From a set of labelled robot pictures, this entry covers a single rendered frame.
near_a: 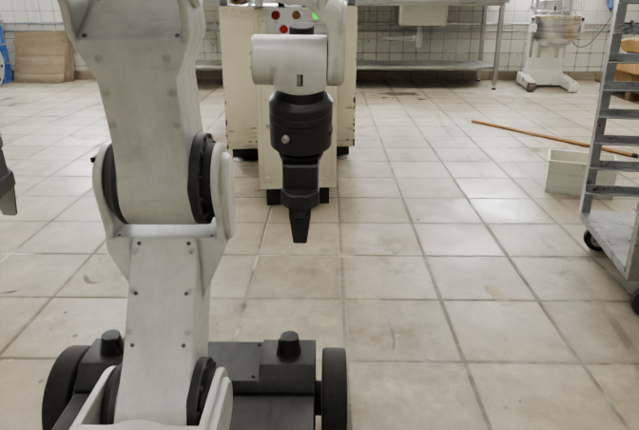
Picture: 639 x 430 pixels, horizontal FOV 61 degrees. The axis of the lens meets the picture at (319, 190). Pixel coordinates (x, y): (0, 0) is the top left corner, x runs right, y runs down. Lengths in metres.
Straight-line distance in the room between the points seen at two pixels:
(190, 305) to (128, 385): 0.14
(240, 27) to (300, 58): 2.24
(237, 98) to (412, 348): 1.86
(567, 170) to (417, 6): 3.30
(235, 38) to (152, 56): 2.21
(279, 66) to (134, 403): 0.51
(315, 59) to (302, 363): 0.61
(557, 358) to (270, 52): 1.15
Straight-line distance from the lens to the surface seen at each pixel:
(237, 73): 2.95
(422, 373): 1.42
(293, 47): 0.70
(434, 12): 5.73
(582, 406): 1.44
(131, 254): 0.87
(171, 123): 0.76
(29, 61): 6.87
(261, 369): 1.09
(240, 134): 3.01
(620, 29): 2.03
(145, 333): 0.86
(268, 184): 2.36
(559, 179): 2.77
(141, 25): 0.76
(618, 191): 2.15
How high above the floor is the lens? 0.87
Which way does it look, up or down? 20 degrees down
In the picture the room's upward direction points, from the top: straight up
